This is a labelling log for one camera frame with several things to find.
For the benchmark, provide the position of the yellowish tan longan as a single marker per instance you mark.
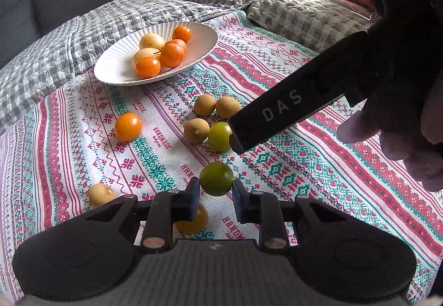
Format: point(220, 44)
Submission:
point(98, 194)

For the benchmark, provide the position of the white ribbed plate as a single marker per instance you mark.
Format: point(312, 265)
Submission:
point(114, 67)

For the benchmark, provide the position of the yellow tomato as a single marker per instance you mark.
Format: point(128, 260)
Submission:
point(193, 223)

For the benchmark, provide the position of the large yellow passion fruit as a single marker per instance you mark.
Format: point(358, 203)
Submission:
point(141, 54)
point(151, 42)

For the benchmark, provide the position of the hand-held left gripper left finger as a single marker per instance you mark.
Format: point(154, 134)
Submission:
point(192, 200)

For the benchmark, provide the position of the red green patterned tablecloth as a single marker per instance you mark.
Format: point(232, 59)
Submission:
point(311, 171)

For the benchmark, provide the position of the green tomato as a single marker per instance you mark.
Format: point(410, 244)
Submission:
point(219, 136)
point(216, 178)

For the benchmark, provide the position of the brown longan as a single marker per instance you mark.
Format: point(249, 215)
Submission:
point(196, 130)
point(228, 107)
point(205, 104)

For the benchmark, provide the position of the person's right hand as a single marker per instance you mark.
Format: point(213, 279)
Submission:
point(415, 160)

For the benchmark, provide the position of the mandarin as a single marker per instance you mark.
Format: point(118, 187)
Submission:
point(182, 33)
point(172, 54)

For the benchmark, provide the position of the grey white checked quilt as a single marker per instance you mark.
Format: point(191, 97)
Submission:
point(52, 49)

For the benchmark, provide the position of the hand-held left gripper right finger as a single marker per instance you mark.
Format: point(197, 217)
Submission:
point(239, 195)

